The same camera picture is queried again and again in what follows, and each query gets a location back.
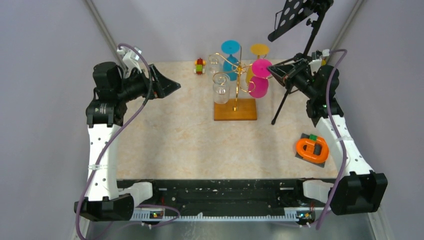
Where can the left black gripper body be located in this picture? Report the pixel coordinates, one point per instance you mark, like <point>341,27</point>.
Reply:
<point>138,85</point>

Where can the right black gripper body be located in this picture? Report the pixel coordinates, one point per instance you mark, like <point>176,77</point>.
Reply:
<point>301,80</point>

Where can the magenta wine glass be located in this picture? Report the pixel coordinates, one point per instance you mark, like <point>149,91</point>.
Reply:
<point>258,84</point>

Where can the yellow wine glass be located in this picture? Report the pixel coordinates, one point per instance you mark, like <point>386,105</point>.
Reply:
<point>260,50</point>

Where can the clear glass front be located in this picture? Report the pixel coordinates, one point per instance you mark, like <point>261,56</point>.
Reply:
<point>221,88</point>

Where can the clear glass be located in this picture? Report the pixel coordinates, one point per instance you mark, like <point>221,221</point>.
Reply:
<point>214,64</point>
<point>221,88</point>

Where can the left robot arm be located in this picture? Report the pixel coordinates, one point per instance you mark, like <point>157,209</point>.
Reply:
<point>103,201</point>

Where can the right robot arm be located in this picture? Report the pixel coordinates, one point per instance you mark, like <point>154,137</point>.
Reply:
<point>359,189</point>

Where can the blue wine glass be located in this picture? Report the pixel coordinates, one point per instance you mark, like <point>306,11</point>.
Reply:
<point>230,47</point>

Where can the colourful toy car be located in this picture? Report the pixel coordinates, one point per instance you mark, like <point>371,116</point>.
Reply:
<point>199,66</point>

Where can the clear hanging glass back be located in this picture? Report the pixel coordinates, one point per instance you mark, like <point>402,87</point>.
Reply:
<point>214,64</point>

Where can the black music stand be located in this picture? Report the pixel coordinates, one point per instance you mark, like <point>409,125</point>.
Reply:
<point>301,20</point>

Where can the orange tape dispenser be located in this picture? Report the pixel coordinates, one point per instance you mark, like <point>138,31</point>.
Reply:
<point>313,149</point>

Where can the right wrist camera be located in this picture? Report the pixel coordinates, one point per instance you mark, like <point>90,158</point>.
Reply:
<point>318,58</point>

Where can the gold wire glass rack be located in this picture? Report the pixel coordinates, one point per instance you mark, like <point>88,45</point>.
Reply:
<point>241,105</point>

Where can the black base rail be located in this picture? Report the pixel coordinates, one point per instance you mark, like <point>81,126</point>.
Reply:
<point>232,198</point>

